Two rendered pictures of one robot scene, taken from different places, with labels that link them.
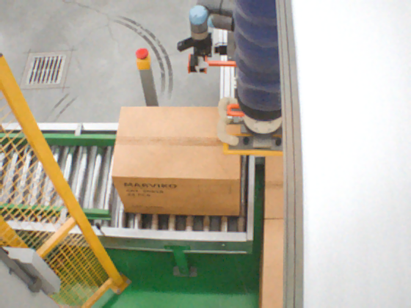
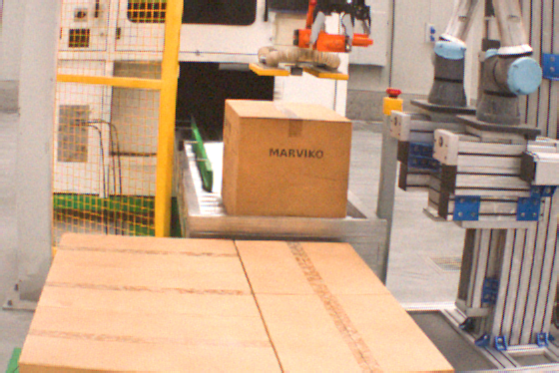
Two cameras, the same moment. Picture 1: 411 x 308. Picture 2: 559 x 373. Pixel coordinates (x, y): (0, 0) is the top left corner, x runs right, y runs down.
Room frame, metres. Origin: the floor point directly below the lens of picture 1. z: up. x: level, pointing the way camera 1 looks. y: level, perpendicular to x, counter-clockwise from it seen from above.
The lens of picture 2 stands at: (0.50, -3.15, 1.29)
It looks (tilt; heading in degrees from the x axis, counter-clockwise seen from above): 11 degrees down; 73
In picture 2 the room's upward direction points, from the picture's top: 4 degrees clockwise
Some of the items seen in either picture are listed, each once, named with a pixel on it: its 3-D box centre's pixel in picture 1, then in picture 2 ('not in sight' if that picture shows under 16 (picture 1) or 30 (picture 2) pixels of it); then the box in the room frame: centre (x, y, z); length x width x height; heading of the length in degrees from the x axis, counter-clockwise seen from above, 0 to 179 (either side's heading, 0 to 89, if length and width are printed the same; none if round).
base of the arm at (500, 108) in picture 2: not in sight; (499, 106); (1.92, -0.78, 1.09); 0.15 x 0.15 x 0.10
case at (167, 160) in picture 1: (180, 162); (280, 161); (1.49, 0.12, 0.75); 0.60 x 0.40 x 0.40; 82
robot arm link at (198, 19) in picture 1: (198, 18); not in sight; (1.71, -0.04, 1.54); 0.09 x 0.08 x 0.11; 158
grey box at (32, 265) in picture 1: (19, 269); not in sight; (0.63, 0.63, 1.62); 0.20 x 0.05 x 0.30; 82
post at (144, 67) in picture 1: (153, 111); (384, 215); (2.00, 0.27, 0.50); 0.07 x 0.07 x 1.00; 82
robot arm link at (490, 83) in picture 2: not in sight; (502, 70); (1.92, -0.79, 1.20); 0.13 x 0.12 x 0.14; 84
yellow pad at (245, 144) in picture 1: (262, 143); (269, 65); (1.31, -0.25, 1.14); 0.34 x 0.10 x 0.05; 81
